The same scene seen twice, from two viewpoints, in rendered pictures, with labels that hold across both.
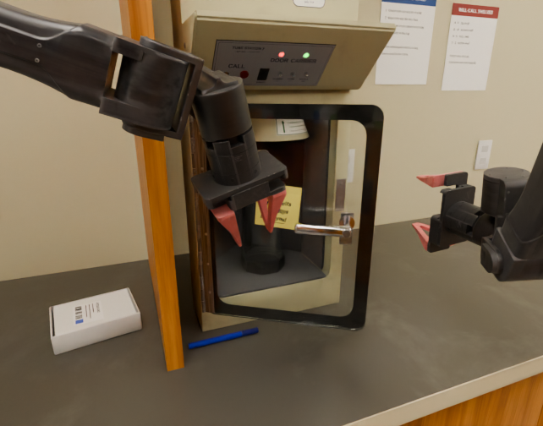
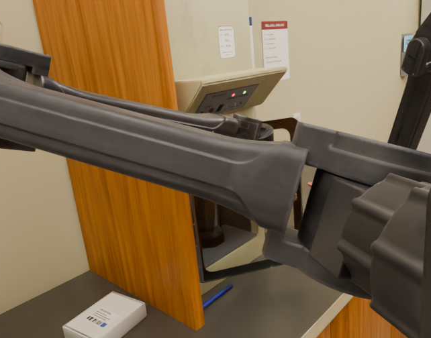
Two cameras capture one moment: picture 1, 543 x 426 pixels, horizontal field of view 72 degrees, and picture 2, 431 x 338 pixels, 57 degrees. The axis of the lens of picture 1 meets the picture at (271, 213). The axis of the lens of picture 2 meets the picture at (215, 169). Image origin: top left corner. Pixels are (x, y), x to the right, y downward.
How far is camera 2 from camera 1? 0.50 m
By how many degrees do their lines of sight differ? 23
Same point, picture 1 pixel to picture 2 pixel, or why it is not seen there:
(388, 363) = not seen: hidden behind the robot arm
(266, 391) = (269, 314)
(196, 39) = (197, 96)
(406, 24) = not seen: hidden behind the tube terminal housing
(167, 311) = (193, 284)
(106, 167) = (42, 197)
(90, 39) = (231, 123)
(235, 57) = (211, 102)
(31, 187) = not seen: outside the picture
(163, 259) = (189, 247)
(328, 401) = (307, 305)
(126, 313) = (134, 306)
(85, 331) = (115, 329)
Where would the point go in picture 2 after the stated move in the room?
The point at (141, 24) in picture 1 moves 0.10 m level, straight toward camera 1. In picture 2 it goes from (170, 93) to (203, 93)
